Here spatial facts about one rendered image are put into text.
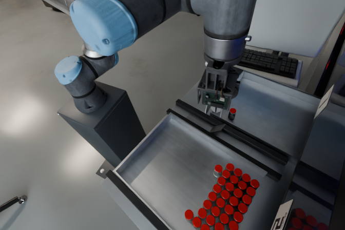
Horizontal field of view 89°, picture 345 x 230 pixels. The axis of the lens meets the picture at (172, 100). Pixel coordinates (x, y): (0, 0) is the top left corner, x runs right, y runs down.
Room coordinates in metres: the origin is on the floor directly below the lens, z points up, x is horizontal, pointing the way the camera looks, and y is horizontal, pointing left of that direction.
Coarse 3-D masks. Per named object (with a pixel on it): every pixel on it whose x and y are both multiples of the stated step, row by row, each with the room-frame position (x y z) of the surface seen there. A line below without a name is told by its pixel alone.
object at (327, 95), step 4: (332, 88) 0.26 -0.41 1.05; (328, 92) 0.27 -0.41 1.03; (324, 96) 0.27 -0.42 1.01; (328, 96) 0.25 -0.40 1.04; (324, 100) 0.25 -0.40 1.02; (328, 100) 0.23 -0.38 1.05; (320, 104) 0.25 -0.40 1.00; (324, 104) 0.23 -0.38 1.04; (320, 108) 0.23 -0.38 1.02; (316, 112) 0.23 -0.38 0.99; (316, 116) 0.22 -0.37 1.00
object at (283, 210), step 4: (292, 200) 0.04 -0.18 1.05; (284, 204) 0.04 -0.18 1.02; (288, 204) 0.04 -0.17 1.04; (280, 208) 0.03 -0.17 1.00; (284, 208) 0.03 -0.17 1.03; (288, 208) 0.03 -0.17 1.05; (280, 212) 0.03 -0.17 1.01; (284, 212) 0.03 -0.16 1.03; (288, 212) 0.02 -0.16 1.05; (276, 216) 0.02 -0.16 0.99; (280, 216) 0.02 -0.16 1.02; (284, 216) 0.02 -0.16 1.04; (280, 220) 0.02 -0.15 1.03; (284, 220) 0.01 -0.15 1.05; (276, 224) 0.01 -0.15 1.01; (280, 228) 0.00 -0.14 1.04
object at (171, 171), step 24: (168, 120) 0.36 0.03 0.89; (144, 144) 0.27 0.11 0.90; (168, 144) 0.27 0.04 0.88; (192, 144) 0.25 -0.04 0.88; (216, 144) 0.23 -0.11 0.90; (120, 168) 0.20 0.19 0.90; (144, 168) 0.20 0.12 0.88; (168, 168) 0.19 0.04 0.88; (192, 168) 0.18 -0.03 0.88; (240, 168) 0.15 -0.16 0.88; (144, 192) 0.13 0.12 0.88; (168, 192) 0.12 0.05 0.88; (192, 192) 0.11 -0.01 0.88; (168, 216) 0.07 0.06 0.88
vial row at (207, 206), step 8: (232, 168) 0.14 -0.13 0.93; (224, 176) 0.13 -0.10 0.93; (216, 184) 0.11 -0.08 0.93; (224, 184) 0.11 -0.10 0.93; (216, 192) 0.10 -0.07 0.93; (208, 200) 0.08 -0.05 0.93; (200, 208) 0.07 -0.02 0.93; (208, 208) 0.06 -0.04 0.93; (200, 216) 0.05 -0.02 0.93; (200, 224) 0.04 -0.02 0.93
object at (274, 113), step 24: (240, 96) 0.42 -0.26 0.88; (264, 96) 0.40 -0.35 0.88; (288, 96) 0.38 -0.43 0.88; (312, 96) 0.34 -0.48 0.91; (240, 120) 0.31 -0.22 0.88; (264, 120) 0.30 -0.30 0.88; (288, 120) 0.28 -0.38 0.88; (312, 120) 0.27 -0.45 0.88; (264, 144) 0.21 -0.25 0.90; (288, 144) 0.20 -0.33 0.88
